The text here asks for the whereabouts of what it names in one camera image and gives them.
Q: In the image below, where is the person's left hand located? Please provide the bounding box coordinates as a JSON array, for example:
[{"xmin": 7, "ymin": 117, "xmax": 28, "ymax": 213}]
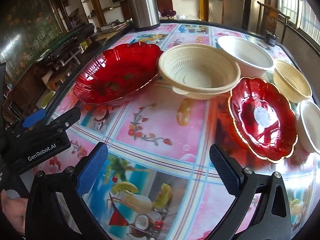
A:
[{"xmin": 0, "ymin": 190, "xmax": 28, "ymax": 236}]

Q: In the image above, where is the large white bowl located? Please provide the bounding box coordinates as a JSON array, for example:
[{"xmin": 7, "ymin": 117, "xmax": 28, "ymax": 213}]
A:
[{"xmin": 217, "ymin": 35, "xmax": 275, "ymax": 76}]

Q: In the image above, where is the wooden stool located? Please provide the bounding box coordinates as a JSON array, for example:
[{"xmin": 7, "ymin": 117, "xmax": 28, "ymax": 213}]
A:
[{"xmin": 35, "ymin": 64, "xmax": 75, "ymax": 90}]

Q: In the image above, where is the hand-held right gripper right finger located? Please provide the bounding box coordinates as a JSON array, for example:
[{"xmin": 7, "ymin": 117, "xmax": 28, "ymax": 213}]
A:
[{"xmin": 209, "ymin": 144, "xmax": 292, "ymax": 240}]

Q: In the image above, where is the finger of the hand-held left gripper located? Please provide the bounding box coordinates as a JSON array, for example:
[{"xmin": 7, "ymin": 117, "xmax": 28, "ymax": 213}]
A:
[
  {"xmin": 6, "ymin": 108, "xmax": 47, "ymax": 134},
  {"xmin": 31, "ymin": 107, "xmax": 82, "ymax": 137}
]

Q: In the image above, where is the small white bowl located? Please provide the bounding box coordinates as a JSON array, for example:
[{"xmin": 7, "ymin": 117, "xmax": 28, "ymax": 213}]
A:
[{"xmin": 296, "ymin": 100, "xmax": 320, "ymax": 154}]

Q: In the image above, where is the green topped game table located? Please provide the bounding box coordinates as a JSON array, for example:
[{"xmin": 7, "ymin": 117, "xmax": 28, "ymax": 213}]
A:
[{"xmin": 35, "ymin": 23, "xmax": 95, "ymax": 67}]

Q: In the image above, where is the small red glass plate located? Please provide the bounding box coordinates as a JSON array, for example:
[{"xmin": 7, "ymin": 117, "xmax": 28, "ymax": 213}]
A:
[{"xmin": 228, "ymin": 77, "xmax": 298, "ymax": 164}]

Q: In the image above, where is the small cream ribbed bowl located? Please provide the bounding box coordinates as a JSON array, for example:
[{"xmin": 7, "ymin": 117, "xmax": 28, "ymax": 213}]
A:
[{"xmin": 273, "ymin": 59, "xmax": 312, "ymax": 103}]

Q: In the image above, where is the black table clamp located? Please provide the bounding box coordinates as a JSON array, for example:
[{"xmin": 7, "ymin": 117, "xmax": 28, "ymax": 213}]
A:
[{"xmin": 265, "ymin": 30, "xmax": 278, "ymax": 47}]

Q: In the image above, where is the barred window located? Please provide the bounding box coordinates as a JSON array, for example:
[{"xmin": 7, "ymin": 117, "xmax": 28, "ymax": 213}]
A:
[{"xmin": 277, "ymin": 0, "xmax": 320, "ymax": 45}]

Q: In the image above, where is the stainless steel thermos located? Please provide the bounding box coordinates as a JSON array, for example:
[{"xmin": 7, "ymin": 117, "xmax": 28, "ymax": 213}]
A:
[{"xmin": 124, "ymin": 0, "xmax": 161, "ymax": 30}]

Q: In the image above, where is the cream ribbed paper plate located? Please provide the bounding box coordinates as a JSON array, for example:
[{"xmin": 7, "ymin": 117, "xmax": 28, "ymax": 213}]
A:
[{"xmin": 158, "ymin": 44, "xmax": 241, "ymax": 100}]

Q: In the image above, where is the wooden television cabinet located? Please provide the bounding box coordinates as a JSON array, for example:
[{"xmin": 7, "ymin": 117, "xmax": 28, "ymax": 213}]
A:
[{"xmin": 95, "ymin": 20, "xmax": 133, "ymax": 40}]

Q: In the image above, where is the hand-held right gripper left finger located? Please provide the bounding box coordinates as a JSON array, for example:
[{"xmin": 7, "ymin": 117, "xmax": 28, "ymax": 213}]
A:
[{"xmin": 25, "ymin": 142, "xmax": 110, "ymax": 240}]

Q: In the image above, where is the printed fruit tablecloth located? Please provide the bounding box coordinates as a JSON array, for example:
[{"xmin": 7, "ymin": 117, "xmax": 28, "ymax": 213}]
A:
[{"xmin": 54, "ymin": 22, "xmax": 320, "ymax": 240}]

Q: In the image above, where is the red plastic plate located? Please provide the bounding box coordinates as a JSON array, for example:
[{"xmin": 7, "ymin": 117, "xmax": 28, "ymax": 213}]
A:
[{"xmin": 73, "ymin": 42, "xmax": 164, "ymax": 105}]

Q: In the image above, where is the wooden armchair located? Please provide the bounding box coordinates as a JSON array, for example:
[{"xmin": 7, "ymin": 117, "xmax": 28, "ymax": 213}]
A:
[{"xmin": 257, "ymin": 1, "xmax": 290, "ymax": 44}]

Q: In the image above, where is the floral wall painting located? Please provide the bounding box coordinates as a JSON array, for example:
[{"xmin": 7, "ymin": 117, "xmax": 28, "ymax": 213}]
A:
[{"xmin": 0, "ymin": 0, "xmax": 63, "ymax": 63}]

